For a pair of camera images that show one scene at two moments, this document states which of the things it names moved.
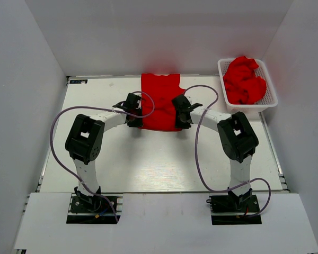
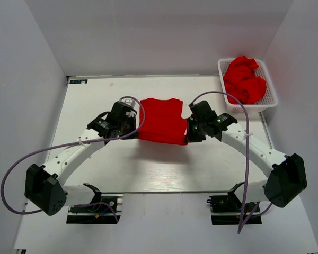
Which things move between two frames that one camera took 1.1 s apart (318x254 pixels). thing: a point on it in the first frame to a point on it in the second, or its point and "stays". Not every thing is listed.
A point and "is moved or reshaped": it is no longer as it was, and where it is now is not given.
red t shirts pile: [243, 86] stays
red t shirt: [162, 89] is moved or reshaped
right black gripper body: [179, 124] to [196, 132]
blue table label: [78, 81] stays
